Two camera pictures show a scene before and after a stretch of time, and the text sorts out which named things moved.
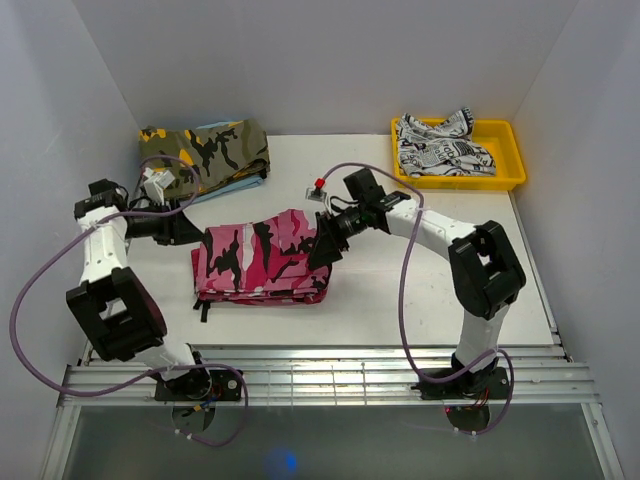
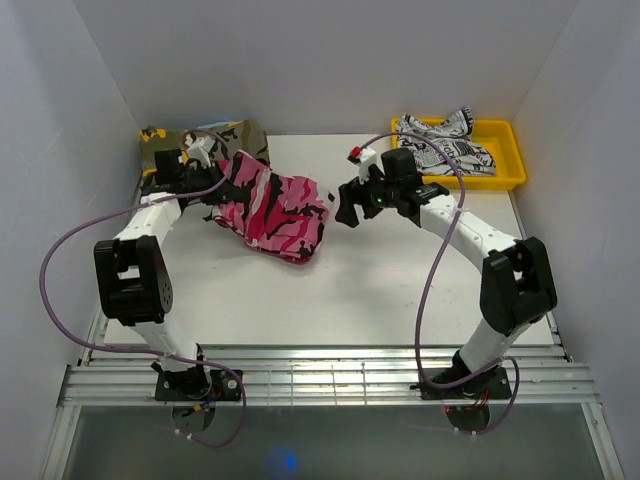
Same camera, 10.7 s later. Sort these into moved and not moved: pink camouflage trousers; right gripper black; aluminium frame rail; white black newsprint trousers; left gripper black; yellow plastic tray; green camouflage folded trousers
Moved: left gripper black; pink camouflage trousers; right gripper black
Not moved: yellow plastic tray; aluminium frame rail; green camouflage folded trousers; white black newsprint trousers
